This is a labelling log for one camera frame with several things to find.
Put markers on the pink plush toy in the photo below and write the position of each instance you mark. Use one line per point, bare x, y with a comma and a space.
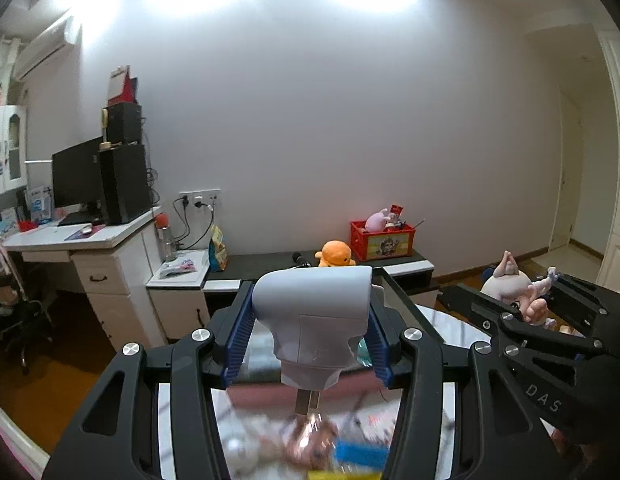
377, 222

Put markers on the red toy crate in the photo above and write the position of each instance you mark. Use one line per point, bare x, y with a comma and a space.
390, 243

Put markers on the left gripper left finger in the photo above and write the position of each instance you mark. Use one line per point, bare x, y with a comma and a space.
115, 432

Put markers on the white wall socket strip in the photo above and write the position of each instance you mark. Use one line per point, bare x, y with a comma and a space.
202, 198

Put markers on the small white bedside cabinet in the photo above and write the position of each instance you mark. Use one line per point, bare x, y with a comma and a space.
177, 293

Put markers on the orange octopus plush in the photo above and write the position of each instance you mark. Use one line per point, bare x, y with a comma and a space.
335, 253

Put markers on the white door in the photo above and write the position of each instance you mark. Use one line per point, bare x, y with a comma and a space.
571, 166

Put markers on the pale-haired doll figure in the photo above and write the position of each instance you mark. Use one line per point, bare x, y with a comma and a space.
512, 286

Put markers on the black computer tower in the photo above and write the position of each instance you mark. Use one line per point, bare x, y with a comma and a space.
125, 194

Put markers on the black speaker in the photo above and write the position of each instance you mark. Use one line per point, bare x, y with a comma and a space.
123, 123

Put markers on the white plug night light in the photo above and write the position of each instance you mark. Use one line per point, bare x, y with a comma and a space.
317, 317

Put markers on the teal round case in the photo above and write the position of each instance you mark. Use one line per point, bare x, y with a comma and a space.
363, 356

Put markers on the white desk with drawers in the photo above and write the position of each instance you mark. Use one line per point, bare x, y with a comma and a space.
113, 265

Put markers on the silver white astronaut figure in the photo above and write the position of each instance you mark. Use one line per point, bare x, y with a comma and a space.
244, 451

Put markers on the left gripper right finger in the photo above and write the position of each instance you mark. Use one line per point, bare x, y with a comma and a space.
497, 434

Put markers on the pink box with black rim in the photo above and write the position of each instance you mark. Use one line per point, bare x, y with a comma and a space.
258, 386

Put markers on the yellow blue snack bag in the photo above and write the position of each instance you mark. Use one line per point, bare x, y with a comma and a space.
218, 256

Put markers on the blue highlighter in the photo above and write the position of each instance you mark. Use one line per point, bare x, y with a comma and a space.
361, 454

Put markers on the red desk calendar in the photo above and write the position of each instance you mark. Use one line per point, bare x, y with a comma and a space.
121, 86

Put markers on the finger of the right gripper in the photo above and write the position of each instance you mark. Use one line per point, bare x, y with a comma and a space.
577, 299
482, 309

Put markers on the black computer monitor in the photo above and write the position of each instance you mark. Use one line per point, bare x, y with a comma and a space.
77, 181

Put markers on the white air conditioner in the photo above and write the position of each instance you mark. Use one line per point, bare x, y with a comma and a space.
58, 38

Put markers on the white glass-door cabinet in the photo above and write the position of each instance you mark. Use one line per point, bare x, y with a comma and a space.
13, 124

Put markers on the yellow highlighter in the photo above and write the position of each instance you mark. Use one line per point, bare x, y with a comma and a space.
343, 475

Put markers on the rose gold cup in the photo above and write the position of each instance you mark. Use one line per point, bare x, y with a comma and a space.
312, 442

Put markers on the orange-cap water bottle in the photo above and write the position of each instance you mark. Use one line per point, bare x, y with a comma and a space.
165, 237

